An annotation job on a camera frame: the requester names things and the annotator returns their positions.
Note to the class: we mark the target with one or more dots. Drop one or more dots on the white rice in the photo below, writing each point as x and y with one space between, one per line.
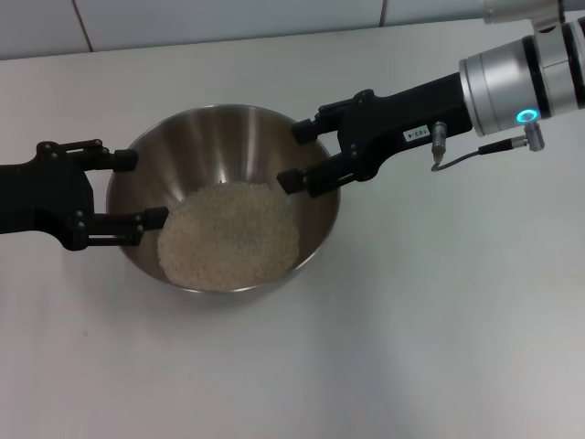
228 238

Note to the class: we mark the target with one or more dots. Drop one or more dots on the black right camera mount bracket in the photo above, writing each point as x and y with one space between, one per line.
561 10

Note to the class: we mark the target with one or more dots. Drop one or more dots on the white number label sticker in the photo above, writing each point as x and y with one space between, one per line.
417 133

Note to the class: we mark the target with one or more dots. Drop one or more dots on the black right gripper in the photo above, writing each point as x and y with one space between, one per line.
388 123

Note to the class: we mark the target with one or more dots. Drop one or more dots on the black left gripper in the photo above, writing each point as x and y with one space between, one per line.
45 192

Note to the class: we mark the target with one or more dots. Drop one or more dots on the stainless steel mixing bowl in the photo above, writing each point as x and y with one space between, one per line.
219 146

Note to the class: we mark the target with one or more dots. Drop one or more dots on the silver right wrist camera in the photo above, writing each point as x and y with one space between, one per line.
521 9

